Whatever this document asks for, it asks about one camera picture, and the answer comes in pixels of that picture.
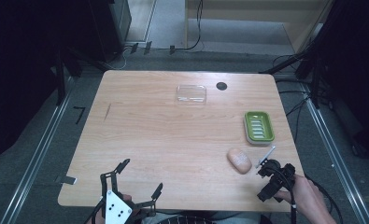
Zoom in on black cabinet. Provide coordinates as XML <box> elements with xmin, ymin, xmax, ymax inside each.
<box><xmin>87</xmin><ymin>0</ymin><xmax>133</xmax><ymax>63</ymax></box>

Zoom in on grey tape tab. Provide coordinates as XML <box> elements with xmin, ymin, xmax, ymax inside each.
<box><xmin>55</xmin><ymin>175</ymin><xmax>78</xmax><ymax>186</ymax></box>

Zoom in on person's right hand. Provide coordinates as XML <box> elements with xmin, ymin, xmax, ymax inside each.
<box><xmin>273</xmin><ymin>174</ymin><xmax>322</xmax><ymax>217</ymax></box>

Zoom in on black hanging cable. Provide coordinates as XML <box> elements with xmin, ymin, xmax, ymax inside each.
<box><xmin>172</xmin><ymin>0</ymin><xmax>205</xmax><ymax>52</ymax></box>

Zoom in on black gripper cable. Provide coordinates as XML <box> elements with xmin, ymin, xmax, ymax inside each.
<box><xmin>265</xmin><ymin>166</ymin><xmax>299</xmax><ymax>224</ymax></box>

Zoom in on green soap dish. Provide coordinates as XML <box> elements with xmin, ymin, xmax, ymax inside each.
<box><xmin>243</xmin><ymin>110</ymin><xmax>276</xmax><ymax>146</ymax></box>

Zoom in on metal floor rail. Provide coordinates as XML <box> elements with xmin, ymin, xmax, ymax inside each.
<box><xmin>0</xmin><ymin>77</ymin><xmax>75</xmax><ymax>224</ymax></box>
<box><xmin>300</xmin><ymin>82</ymin><xmax>369</xmax><ymax>224</ymax></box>

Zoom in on black stand frame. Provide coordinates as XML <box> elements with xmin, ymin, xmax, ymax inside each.
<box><xmin>259</xmin><ymin>0</ymin><xmax>345</xmax><ymax>110</ymax></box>
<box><xmin>50</xmin><ymin>46</ymin><xmax>111</xmax><ymax>106</ymax></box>

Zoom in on black looped cable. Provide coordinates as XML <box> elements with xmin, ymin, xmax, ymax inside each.
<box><xmin>303</xmin><ymin>175</ymin><xmax>345</xmax><ymax>224</ymax></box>

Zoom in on clear plastic container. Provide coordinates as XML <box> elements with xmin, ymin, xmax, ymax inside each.
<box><xmin>176</xmin><ymin>84</ymin><xmax>208</xmax><ymax>106</ymax></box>

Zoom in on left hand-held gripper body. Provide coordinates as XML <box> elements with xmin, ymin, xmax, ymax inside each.
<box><xmin>92</xmin><ymin>189</ymin><xmax>143</xmax><ymax>224</ymax></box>

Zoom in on black floor cables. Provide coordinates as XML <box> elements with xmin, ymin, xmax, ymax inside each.
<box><xmin>272</xmin><ymin>54</ymin><xmax>312</xmax><ymax>144</ymax></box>

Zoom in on person's left hand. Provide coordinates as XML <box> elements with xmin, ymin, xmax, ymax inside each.
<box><xmin>121</xmin><ymin>193</ymin><xmax>134</xmax><ymax>207</ymax></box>

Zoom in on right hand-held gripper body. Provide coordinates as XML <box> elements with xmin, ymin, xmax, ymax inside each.
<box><xmin>256</xmin><ymin>159</ymin><xmax>297</xmax><ymax>203</ymax></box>

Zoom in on peach soap bar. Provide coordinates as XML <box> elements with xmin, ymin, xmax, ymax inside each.
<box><xmin>226</xmin><ymin>147</ymin><xmax>253</xmax><ymax>175</ymax></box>

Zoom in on white floor cable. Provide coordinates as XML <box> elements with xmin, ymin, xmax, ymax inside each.
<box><xmin>106</xmin><ymin>46</ymin><xmax>136</xmax><ymax>71</ymax></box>

